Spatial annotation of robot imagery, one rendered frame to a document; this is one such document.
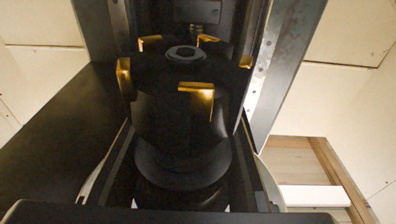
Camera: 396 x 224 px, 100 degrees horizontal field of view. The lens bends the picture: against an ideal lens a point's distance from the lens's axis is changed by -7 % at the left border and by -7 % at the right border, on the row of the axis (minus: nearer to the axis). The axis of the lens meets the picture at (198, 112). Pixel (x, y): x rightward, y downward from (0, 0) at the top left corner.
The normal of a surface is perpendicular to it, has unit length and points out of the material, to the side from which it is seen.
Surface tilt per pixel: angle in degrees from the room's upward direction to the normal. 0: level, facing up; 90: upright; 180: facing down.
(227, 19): 90
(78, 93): 180
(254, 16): 90
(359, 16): 90
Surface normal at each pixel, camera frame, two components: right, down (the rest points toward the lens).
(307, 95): -0.01, 0.65
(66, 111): 0.06, -0.76
